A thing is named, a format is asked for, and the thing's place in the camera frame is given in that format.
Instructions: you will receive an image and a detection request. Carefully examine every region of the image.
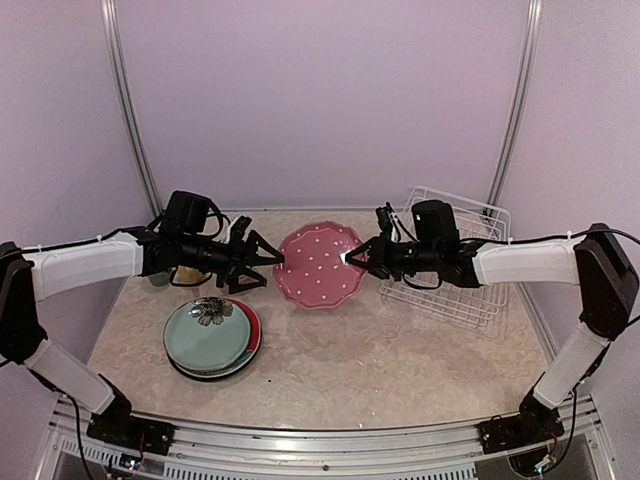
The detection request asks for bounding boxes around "left aluminium frame post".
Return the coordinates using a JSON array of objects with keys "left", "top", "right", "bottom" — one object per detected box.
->
[{"left": 100, "top": 0, "right": 162, "bottom": 216}]

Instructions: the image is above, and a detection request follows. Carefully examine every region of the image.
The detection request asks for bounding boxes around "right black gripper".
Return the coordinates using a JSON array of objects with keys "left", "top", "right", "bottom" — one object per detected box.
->
[{"left": 345, "top": 230, "right": 441, "bottom": 281}]

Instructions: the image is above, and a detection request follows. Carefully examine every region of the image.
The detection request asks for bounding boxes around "aluminium frame post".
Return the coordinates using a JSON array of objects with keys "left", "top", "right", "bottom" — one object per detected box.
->
[
  {"left": 486, "top": 0, "right": 543, "bottom": 205},
  {"left": 100, "top": 0, "right": 162, "bottom": 216}
]

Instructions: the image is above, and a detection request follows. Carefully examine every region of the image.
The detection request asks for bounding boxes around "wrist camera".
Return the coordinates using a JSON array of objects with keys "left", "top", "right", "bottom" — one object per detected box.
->
[
  {"left": 375, "top": 202, "right": 401, "bottom": 243},
  {"left": 223, "top": 215, "right": 252, "bottom": 245}
]

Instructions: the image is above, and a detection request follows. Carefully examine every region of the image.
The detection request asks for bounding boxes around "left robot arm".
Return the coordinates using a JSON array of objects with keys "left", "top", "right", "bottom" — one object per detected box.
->
[{"left": 1, "top": 191, "right": 285, "bottom": 445}]

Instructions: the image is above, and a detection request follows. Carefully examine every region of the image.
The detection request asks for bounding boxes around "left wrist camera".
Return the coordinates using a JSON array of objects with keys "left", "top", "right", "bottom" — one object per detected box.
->
[{"left": 223, "top": 215, "right": 252, "bottom": 245}]

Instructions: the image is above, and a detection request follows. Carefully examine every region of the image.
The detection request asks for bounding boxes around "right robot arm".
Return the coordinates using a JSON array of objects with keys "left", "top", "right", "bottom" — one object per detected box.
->
[{"left": 345, "top": 200, "right": 639, "bottom": 444}]

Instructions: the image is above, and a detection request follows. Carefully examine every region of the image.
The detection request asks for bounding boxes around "pale yellow mug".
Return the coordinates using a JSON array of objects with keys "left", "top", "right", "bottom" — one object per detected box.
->
[{"left": 173, "top": 266, "right": 206, "bottom": 286}]

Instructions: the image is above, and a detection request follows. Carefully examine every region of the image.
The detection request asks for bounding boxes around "right aluminium frame post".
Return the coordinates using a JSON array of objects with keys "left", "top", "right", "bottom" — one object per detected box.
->
[{"left": 486, "top": 0, "right": 543, "bottom": 205}]

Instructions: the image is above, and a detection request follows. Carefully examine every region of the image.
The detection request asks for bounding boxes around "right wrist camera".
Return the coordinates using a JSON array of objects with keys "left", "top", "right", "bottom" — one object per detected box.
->
[{"left": 375, "top": 202, "right": 401, "bottom": 243}]

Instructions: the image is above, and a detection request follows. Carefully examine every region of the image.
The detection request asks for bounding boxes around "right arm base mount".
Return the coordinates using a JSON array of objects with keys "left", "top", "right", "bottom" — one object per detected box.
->
[{"left": 477, "top": 390, "right": 565, "bottom": 454}]

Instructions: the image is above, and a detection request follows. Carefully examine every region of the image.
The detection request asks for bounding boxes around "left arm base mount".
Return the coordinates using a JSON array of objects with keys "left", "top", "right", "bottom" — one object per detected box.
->
[{"left": 87, "top": 386, "right": 175, "bottom": 456}]

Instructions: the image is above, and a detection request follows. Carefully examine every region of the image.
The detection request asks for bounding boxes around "dark red plate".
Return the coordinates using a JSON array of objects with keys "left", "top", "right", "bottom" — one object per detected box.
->
[{"left": 169, "top": 298, "right": 262, "bottom": 377}]

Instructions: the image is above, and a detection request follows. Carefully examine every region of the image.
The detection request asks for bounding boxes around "front aluminium rail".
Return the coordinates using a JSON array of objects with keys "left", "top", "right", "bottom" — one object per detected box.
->
[{"left": 47, "top": 394, "right": 616, "bottom": 480}]

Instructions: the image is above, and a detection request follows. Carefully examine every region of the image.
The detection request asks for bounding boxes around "black rimmed plate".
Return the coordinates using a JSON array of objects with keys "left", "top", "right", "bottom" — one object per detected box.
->
[{"left": 172, "top": 304, "right": 264, "bottom": 384}]

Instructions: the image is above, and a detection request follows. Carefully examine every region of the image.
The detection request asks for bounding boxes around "white wire dish rack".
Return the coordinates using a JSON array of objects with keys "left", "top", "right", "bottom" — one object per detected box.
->
[{"left": 378, "top": 185, "right": 512, "bottom": 330}]

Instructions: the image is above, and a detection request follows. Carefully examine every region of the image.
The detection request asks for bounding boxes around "pink dotted plate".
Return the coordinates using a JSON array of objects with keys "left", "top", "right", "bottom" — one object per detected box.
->
[{"left": 273, "top": 220, "right": 365, "bottom": 310}]

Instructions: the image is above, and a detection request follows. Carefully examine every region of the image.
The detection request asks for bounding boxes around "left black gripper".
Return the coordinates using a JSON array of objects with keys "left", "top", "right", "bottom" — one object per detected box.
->
[{"left": 180, "top": 229, "right": 285, "bottom": 294}]

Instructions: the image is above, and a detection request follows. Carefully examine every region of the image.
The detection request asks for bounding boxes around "light teal flower plate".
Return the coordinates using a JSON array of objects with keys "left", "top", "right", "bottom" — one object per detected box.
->
[{"left": 163, "top": 297, "right": 252, "bottom": 373}]

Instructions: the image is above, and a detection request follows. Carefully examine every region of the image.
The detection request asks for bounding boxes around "teal floral mug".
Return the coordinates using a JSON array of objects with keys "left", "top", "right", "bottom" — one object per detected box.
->
[{"left": 147, "top": 272, "right": 170, "bottom": 288}]

